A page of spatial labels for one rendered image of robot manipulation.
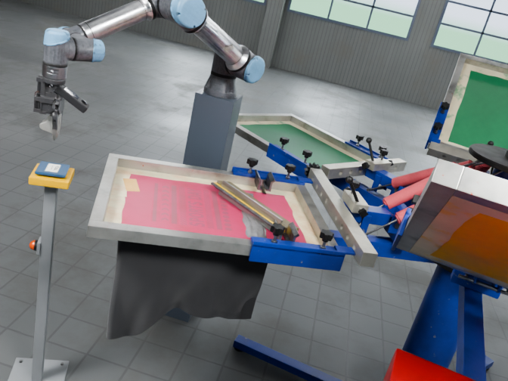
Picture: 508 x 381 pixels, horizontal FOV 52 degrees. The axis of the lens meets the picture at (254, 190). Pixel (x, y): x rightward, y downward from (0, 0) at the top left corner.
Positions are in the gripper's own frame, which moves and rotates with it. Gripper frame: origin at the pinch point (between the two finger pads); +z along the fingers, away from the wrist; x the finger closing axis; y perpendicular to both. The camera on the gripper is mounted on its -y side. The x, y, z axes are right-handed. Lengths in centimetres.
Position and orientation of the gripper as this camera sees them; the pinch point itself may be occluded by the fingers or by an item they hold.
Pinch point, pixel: (57, 136)
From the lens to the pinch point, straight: 192.0
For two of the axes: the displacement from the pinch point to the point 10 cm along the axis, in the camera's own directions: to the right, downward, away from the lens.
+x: 1.1, 4.2, -9.0
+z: -2.1, 9.0, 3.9
